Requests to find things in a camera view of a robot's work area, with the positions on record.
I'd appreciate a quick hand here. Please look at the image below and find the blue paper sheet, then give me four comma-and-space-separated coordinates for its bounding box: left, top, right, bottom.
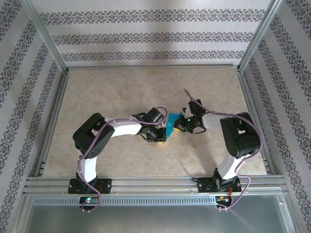
164, 112, 185, 146

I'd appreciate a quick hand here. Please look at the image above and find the grey metal sheet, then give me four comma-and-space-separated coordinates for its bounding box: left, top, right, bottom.
14, 194, 299, 233

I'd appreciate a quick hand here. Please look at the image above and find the circuit board with green light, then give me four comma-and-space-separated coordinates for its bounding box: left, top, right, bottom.
79, 196, 99, 204

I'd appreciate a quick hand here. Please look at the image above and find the wide aluminium mounting rail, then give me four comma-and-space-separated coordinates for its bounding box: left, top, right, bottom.
23, 176, 289, 195

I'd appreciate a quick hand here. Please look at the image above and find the grey slotted cable duct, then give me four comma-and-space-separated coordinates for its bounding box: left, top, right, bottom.
33, 196, 217, 207

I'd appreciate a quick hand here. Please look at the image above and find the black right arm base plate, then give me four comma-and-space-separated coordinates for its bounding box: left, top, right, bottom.
197, 177, 242, 194

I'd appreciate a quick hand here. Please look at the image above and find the aluminium frame rail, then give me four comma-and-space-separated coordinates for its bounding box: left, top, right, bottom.
66, 63, 241, 71
237, 69, 277, 175
34, 69, 70, 178

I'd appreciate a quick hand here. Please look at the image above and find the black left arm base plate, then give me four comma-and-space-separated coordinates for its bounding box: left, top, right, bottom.
68, 178, 113, 195

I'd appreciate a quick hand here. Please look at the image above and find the aluminium frame post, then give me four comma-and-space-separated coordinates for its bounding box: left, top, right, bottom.
20, 0, 69, 72
239, 0, 285, 72

